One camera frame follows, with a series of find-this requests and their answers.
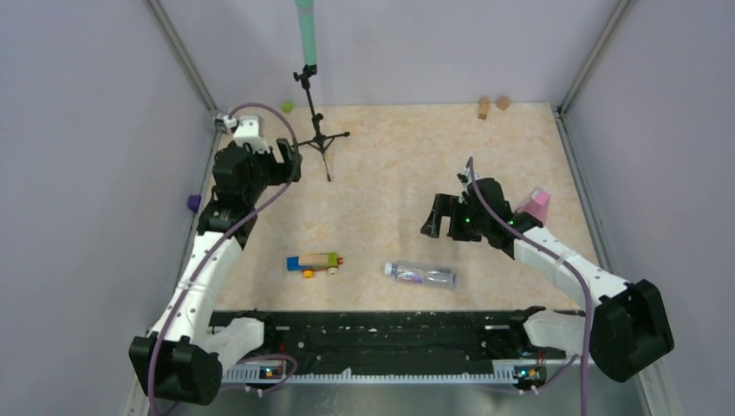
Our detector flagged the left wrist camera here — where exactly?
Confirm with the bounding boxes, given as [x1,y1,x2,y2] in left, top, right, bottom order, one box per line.
[214,113,272,154]

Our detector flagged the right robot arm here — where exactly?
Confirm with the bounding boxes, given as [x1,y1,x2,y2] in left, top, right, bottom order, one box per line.
[420,174,674,382]

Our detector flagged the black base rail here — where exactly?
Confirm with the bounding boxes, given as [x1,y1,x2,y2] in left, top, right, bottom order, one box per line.
[210,310,568,376]

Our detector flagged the clear plastic bottle white cap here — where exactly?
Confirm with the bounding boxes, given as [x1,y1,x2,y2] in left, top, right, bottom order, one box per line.
[389,261,457,289]

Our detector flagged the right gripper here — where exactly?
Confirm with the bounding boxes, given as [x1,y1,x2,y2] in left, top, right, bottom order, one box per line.
[421,193,489,242]

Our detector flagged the colourful toy block car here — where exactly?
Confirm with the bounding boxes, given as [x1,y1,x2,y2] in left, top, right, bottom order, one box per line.
[286,251,343,279]

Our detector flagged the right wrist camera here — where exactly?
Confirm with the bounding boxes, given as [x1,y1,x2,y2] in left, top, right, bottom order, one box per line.
[457,171,473,187]

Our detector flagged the small wooden cube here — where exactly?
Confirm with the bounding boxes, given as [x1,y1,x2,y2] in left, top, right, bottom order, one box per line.
[495,95,512,111]

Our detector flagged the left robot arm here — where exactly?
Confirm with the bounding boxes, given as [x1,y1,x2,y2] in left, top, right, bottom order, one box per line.
[128,139,302,411]

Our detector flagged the tall wooden block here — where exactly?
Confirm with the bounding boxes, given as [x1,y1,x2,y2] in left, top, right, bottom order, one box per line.
[477,95,491,120]

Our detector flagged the purple block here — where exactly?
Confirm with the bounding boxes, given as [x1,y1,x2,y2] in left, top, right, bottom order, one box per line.
[186,194,202,213]

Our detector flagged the black tripod stand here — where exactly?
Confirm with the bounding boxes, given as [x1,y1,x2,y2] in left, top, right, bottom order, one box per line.
[293,64,351,182]

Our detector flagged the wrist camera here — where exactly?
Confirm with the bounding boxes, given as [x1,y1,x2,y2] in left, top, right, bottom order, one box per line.
[457,171,473,187]
[214,113,272,154]

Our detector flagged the green foam microphone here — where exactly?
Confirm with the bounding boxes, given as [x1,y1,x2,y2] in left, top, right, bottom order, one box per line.
[295,0,317,67]

